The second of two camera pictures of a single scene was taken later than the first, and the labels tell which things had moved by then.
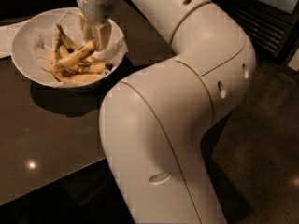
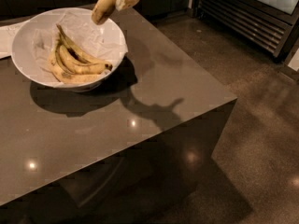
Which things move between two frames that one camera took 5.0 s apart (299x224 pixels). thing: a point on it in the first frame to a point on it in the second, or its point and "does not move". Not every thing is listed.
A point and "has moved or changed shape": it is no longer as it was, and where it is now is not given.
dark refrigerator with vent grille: [268, 14] does not move
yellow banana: [70, 58] has moved or changed shape
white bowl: [51, 47] does not move
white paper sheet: [7, 36] does not move
